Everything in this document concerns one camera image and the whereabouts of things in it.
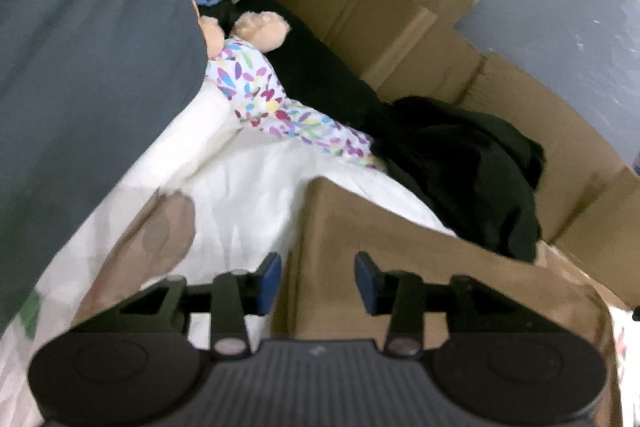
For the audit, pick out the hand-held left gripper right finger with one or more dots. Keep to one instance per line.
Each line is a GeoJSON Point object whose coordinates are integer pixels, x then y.
{"type": "Point", "coordinates": [364, 282]}

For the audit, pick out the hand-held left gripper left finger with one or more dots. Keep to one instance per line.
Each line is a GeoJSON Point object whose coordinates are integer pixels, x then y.
{"type": "Point", "coordinates": [270, 282]}

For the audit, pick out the brown printed t-shirt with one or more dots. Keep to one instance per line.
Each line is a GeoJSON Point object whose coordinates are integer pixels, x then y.
{"type": "Point", "coordinates": [400, 237]}

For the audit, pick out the white patterned bedsheet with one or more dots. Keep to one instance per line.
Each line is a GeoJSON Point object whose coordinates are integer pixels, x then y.
{"type": "Point", "coordinates": [225, 187]}

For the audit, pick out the black crumpled clothing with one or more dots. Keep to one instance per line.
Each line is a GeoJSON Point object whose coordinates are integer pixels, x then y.
{"type": "Point", "coordinates": [450, 167]}

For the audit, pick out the doll in floral dress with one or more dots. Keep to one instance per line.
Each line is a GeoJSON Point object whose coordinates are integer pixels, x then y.
{"type": "Point", "coordinates": [270, 107]}

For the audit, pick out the brown cardboard sheet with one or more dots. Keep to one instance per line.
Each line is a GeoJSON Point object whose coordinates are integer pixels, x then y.
{"type": "Point", "coordinates": [400, 32]}

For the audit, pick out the dark grey-green garment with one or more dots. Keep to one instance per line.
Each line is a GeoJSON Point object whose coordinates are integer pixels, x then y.
{"type": "Point", "coordinates": [90, 57]}

